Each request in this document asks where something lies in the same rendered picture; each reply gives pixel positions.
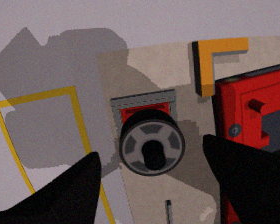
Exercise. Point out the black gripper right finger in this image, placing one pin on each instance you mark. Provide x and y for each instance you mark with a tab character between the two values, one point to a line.
249	177

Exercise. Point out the black wheel with grey hub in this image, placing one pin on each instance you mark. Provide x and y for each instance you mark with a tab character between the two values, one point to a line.
147	125

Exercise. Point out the yellow rectangular tape outline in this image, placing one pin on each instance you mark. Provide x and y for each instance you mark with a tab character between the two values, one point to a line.
71	92

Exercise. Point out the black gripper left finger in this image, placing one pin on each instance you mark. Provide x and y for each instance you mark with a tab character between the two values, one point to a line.
70	199

